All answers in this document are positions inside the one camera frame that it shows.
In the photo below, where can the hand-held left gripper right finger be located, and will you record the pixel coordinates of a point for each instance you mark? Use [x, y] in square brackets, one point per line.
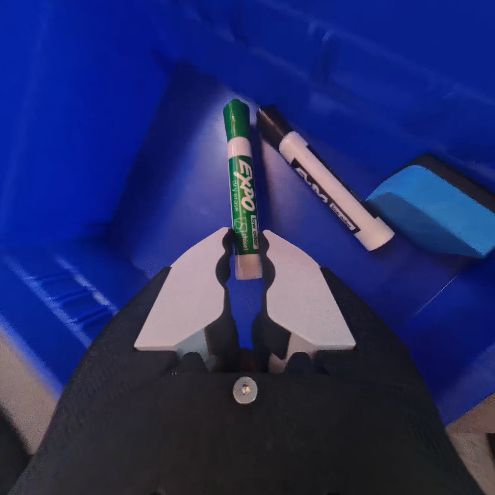
[305, 305]

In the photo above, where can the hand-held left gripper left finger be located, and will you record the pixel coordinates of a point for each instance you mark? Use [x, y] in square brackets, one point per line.
[181, 305]

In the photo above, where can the blue whiteboard eraser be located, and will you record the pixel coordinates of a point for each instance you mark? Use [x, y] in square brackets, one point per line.
[425, 205]

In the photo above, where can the green dry-erase marker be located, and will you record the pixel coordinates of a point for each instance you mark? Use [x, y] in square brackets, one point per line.
[241, 185]

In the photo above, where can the black dry-erase marker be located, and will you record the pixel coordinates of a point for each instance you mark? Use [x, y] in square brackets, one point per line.
[332, 189]

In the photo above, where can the blue plastic bin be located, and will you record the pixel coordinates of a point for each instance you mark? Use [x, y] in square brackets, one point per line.
[96, 154]

